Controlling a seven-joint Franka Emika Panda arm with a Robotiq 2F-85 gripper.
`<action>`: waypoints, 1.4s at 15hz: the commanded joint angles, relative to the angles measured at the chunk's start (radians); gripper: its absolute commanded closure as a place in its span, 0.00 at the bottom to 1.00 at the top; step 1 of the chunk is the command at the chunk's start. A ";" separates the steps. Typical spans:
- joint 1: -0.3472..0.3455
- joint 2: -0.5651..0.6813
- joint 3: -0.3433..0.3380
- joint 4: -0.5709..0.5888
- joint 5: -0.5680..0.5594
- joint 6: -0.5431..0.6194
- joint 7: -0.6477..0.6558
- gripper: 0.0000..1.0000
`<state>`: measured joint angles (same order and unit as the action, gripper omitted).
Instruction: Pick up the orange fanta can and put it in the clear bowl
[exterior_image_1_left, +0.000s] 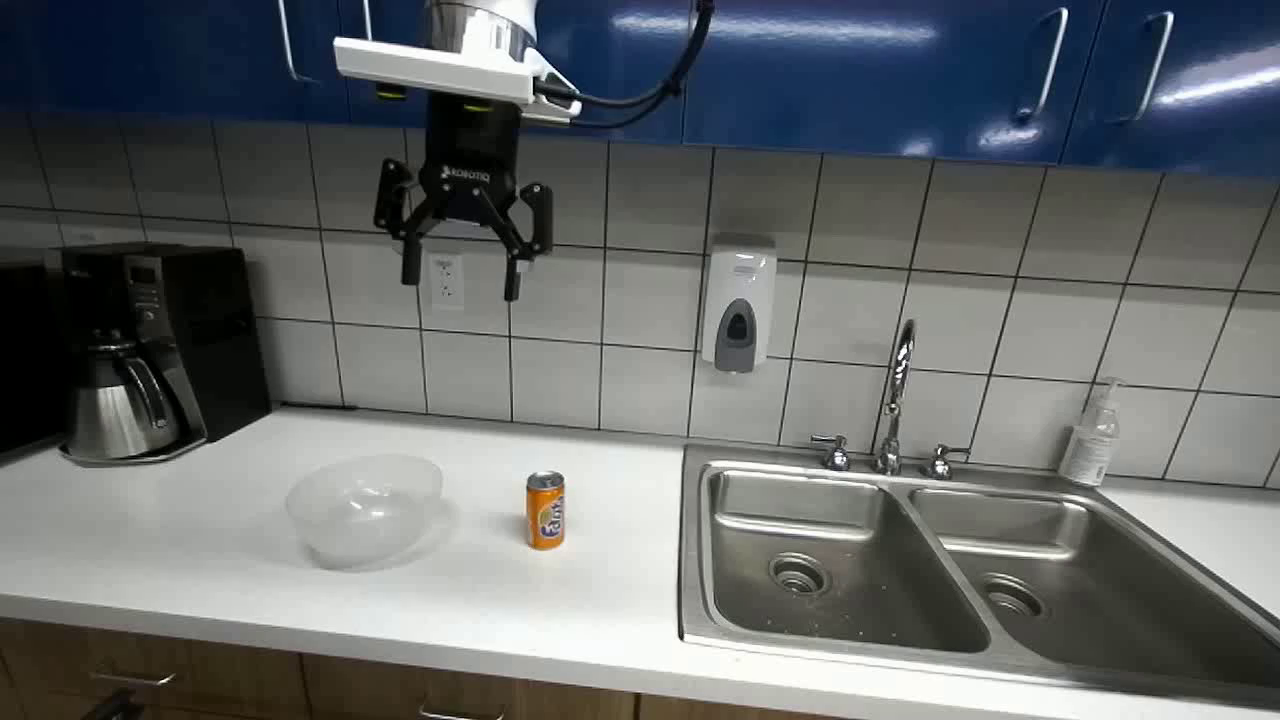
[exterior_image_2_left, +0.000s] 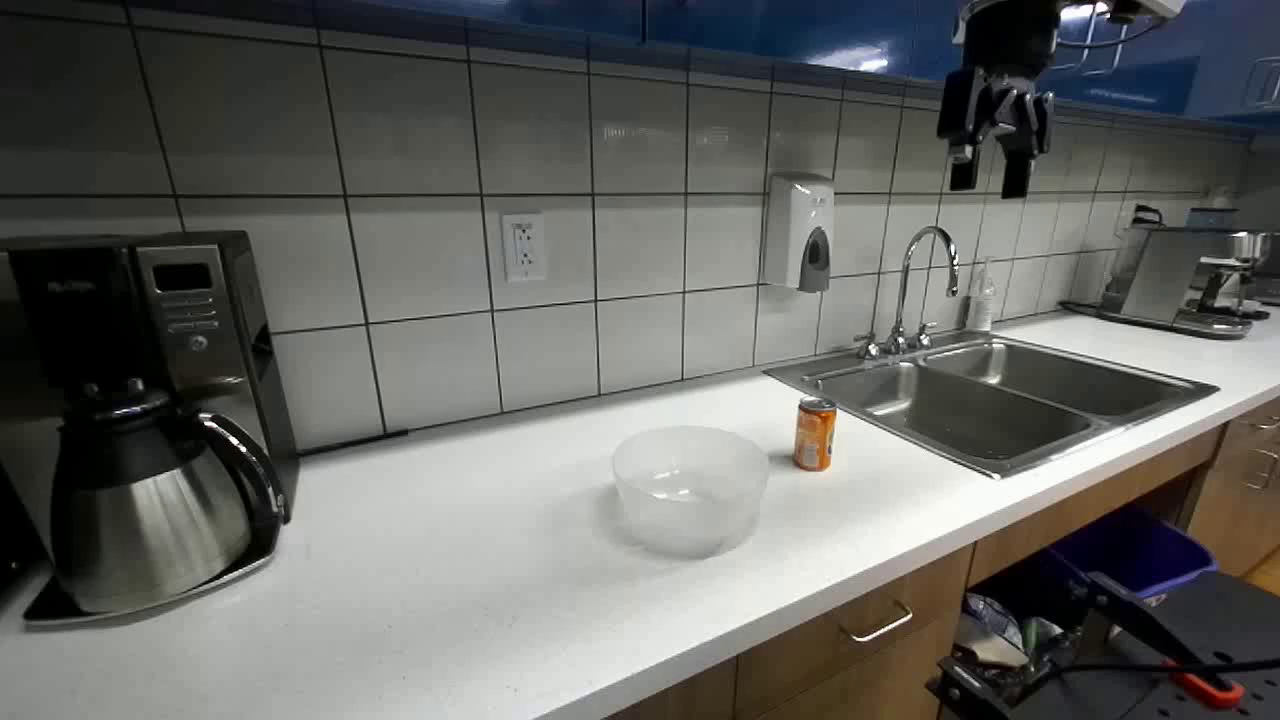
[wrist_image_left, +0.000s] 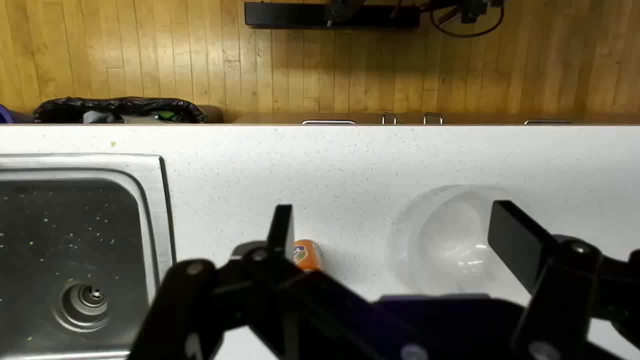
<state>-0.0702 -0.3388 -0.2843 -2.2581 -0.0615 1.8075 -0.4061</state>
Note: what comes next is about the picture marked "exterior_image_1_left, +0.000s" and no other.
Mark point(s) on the orange fanta can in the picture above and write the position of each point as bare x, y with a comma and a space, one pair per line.
546, 511

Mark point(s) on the blue upper cabinets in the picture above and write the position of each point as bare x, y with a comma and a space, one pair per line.
1161, 84

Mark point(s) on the white wall outlet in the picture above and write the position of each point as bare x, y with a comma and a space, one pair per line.
445, 285

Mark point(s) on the stainless steel double sink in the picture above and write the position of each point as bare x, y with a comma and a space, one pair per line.
989, 578

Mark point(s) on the black appliance at left edge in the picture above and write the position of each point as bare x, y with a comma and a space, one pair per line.
30, 360

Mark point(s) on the wooden lower cabinets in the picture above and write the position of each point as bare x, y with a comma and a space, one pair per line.
78, 672

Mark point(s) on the chrome sink faucet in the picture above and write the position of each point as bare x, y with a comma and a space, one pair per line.
887, 442

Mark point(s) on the steel coffee carafe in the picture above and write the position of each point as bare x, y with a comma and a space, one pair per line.
123, 411

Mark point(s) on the clear plastic bowl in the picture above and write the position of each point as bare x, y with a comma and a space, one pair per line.
370, 511

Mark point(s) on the white wall soap dispenser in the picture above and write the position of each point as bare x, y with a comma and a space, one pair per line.
737, 300

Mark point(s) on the black coffee maker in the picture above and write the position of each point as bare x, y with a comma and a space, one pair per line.
195, 317

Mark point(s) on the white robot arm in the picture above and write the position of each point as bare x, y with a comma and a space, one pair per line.
481, 25

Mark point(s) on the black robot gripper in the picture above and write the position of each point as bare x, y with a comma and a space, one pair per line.
469, 174

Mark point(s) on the clear soap bottle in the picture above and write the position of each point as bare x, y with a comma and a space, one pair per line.
1095, 436

